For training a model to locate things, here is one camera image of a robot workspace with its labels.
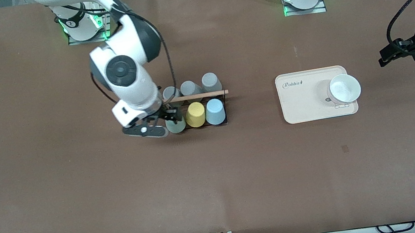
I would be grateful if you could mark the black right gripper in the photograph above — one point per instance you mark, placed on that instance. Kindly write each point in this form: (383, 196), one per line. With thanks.
(168, 113)

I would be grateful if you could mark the pale green cup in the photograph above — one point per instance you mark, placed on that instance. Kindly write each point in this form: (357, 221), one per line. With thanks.
(177, 127)

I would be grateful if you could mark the light blue cup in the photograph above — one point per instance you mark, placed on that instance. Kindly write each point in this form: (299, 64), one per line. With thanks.
(215, 112)

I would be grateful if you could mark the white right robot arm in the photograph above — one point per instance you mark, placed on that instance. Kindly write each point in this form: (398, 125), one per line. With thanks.
(125, 71)

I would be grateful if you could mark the grey cup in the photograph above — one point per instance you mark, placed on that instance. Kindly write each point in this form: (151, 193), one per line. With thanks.
(170, 92)
(210, 81)
(190, 88)

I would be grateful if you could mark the yellow cup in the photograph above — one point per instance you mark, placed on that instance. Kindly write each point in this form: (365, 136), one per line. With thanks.
(195, 115)

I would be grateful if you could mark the white bowl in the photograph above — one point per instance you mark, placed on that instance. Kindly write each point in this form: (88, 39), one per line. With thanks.
(344, 88)

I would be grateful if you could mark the cream rabbit print tray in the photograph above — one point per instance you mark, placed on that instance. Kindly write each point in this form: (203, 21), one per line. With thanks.
(302, 112)

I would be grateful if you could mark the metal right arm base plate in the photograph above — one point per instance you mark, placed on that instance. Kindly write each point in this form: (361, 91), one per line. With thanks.
(106, 22)

